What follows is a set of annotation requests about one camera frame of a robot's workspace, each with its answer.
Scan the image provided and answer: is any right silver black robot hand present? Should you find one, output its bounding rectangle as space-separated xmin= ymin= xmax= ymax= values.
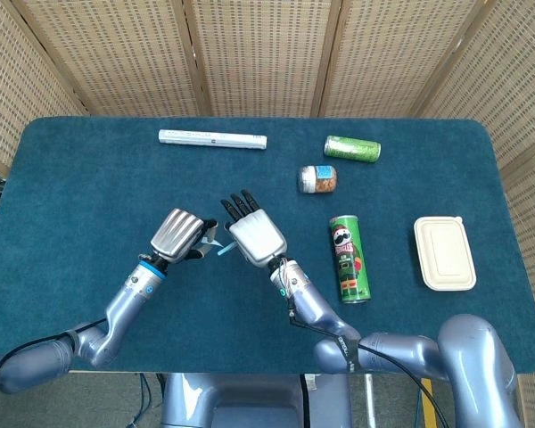
xmin=220 ymin=189 xmax=289 ymax=269

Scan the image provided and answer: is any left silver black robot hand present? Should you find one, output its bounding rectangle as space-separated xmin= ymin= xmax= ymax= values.
xmin=149 ymin=207 xmax=219 ymax=265

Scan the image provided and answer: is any light blue toothbrush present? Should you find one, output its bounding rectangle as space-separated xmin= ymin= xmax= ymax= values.
xmin=200 ymin=235 xmax=236 ymax=258

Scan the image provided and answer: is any blue felt table cover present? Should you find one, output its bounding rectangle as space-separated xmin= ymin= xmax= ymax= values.
xmin=0 ymin=116 xmax=535 ymax=375

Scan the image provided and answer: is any small jar with blue label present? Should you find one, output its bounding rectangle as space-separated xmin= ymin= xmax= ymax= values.
xmin=298 ymin=164 xmax=339 ymax=194

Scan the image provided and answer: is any green Pringles can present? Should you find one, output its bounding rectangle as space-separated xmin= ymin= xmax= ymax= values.
xmin=328 ymin=214 xmax=372 ymax=305

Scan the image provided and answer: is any long white box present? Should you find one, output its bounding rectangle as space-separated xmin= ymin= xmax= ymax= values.
xmin=157 ymin=128 xmax=268 ymax=151

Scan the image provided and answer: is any green drink can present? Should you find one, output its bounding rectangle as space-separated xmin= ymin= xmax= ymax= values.
xmin=323 ymin=135 xmax=383 ymax=163

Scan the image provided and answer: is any blue-grey robot torso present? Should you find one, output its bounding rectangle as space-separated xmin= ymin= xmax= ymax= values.
xmin=160 ymin=373 xmax=353 ymax=428

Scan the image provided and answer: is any woven folding screen panel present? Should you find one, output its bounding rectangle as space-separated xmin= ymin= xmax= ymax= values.
xmin=11 ymin=0 xmax=213 ymax=118
xmin=412 ymin=0 xmax=535 ymax=428
xmin=311 ymin=0 xmax=496 ymax=119
xmin=173 ymin=0 xmax=342 ymax=119
xmin=0 ymin=0 xmax=90 ymax=177

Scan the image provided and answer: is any beige takeout box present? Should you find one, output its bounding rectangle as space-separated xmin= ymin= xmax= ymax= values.
xmin=412 ymin=215 xmax=478 ymax=292

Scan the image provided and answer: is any white floor tape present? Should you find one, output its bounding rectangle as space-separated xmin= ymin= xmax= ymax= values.
xmin=363 ymin=374 xmax=378 ymax=428

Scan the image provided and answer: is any yellow floor tape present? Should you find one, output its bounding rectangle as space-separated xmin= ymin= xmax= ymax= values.
xmin=420 ymin=377 xmax=439 ymax=428

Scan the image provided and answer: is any blue floor cable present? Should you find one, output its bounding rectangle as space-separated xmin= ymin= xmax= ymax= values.
xmin=130 ymin=373 xmax=162 ymax=428

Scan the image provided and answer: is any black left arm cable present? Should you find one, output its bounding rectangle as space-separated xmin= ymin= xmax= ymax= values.
xmin=0 ymin=317 xmax=109 ymax=394

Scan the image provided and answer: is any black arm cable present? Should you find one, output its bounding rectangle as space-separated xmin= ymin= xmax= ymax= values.
xmin=287 ymin=299 xmax=450 ymax=428
xmin=0 ymin=317 xmax=109 ymax=394

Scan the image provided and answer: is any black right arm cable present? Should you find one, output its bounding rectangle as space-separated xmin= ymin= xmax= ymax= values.
xmin=287 ymin=299 xmax=450 ymax=428

